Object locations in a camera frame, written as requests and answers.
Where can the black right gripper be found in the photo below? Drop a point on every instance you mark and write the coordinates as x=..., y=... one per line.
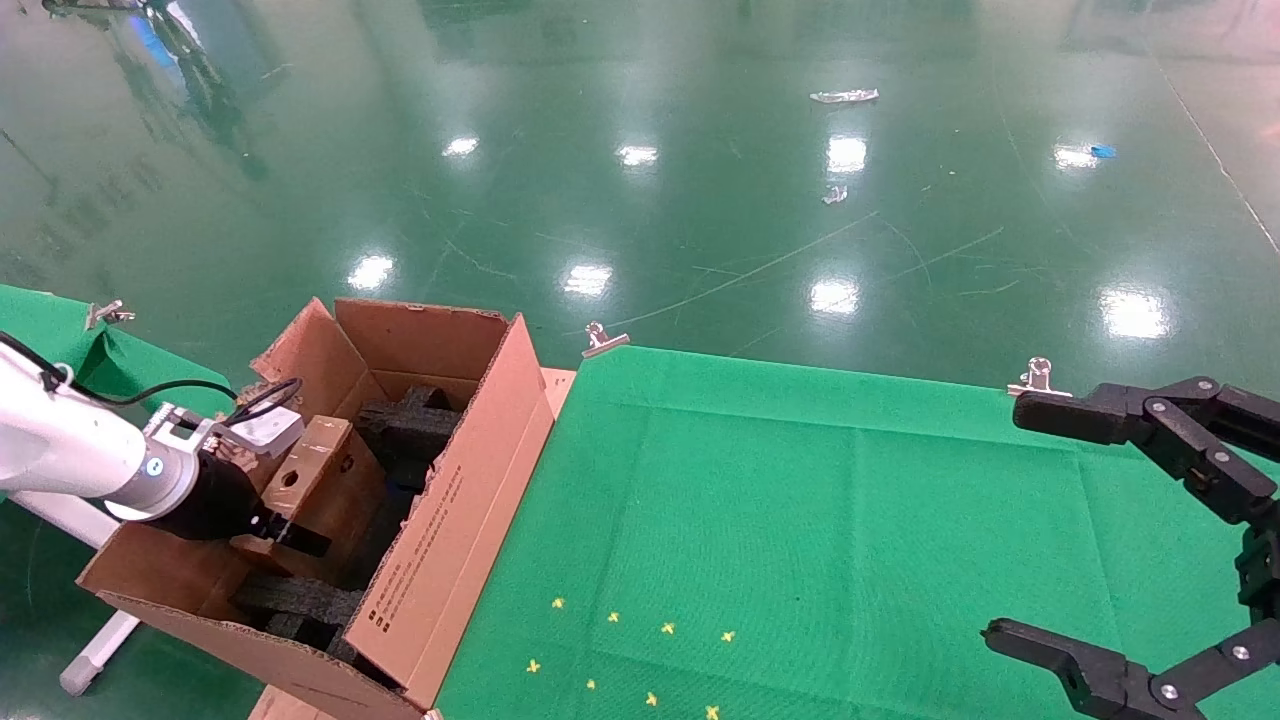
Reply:
x=1262, y=565

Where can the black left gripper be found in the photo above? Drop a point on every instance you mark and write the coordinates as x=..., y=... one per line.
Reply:
x=215, y=500

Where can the small brown cardboard box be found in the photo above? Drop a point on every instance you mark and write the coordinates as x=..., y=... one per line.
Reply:
x=335, y=490

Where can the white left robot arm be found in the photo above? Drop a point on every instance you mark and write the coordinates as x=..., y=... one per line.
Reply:
x=60, y=440

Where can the large open cardboard carton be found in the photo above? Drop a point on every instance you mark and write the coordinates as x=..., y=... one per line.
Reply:
x=470, y=500

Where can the black foam insert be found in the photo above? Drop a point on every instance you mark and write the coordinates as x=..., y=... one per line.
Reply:
x=410, y=422
x=295, y=598

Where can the white tubular table leg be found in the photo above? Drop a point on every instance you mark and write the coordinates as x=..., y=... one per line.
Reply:
x=100, y=650

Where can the large green table cloth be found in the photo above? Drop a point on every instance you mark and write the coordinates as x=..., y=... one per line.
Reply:
x=850, y=520

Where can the small grey floor scrap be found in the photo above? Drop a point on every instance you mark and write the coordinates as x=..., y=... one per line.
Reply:
x=835, y=194

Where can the silver foil floor scrap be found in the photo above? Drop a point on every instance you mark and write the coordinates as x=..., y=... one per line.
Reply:
x=845, y=96

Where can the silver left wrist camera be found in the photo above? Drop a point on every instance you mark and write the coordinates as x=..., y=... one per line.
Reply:
x=268, y=428

